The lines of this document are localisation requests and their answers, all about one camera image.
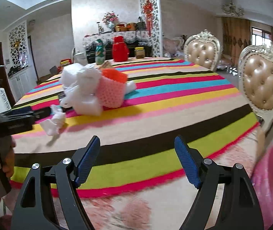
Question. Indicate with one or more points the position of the white tissue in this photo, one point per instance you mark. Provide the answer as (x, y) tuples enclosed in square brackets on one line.
[(53, 125)]

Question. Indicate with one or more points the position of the beige tufted chair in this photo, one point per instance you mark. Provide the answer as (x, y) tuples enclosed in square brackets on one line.
[(255, 74), (203, 49)]

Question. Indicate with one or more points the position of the red gift bag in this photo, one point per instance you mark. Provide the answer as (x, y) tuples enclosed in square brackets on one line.
[(65, 62)]

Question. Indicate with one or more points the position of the pink plastic basin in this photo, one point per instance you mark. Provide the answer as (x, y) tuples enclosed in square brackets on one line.
[(262, 180)]

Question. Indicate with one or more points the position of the far beige tufted chair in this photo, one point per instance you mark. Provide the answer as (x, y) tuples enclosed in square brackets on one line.
[(203, 49)]

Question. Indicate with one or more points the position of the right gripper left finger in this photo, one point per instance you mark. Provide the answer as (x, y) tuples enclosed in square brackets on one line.
[(34, 208)]

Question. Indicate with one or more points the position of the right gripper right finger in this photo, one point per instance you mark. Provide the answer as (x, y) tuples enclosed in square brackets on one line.
[(239, 208)]

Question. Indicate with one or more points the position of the glass jar brown contents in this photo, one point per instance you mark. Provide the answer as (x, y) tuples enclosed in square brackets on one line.
[(139, 53)]

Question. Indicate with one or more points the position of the brown curtains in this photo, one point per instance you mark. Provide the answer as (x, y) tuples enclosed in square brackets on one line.
[(236, 37)]

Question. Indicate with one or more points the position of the red thermos jug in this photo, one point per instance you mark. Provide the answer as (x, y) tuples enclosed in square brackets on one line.
[(120, 52)]

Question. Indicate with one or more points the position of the chandelier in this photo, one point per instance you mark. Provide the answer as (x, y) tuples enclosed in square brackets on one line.
[(230, 8)]

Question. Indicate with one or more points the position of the near beige tufted chair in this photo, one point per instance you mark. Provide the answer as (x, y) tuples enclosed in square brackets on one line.
[(255, 74)]

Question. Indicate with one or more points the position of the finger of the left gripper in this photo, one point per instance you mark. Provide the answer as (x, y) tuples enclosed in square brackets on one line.
[(36, 114)]

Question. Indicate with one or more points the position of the piano with lace cover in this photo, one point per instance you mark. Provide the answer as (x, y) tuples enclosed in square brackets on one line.
[(132, 40)]

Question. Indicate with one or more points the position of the flower bouquet in vase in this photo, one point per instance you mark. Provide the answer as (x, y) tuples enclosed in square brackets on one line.
[(110, 19)]

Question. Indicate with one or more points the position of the red chinese knot ornament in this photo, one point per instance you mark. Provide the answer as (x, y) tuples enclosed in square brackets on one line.
[(148, 9)]

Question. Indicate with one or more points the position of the teal floral vase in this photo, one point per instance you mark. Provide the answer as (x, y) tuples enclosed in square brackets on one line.
[(100, 53)]

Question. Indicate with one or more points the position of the pink orange foam net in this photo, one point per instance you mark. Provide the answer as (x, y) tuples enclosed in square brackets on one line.
[(111, 88)]

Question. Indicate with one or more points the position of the striped colourful tablecloth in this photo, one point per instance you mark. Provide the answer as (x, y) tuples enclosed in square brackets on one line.
[(172, 97)]

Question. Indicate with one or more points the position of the black small box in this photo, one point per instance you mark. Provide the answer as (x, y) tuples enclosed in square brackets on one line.
[(61, 96)]

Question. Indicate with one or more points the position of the white plastic bag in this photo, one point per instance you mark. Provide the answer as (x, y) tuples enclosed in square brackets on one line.
[(80, 84)]

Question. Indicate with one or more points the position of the white ceramic teapot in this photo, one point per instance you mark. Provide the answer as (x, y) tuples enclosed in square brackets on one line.
[(80, 58)]

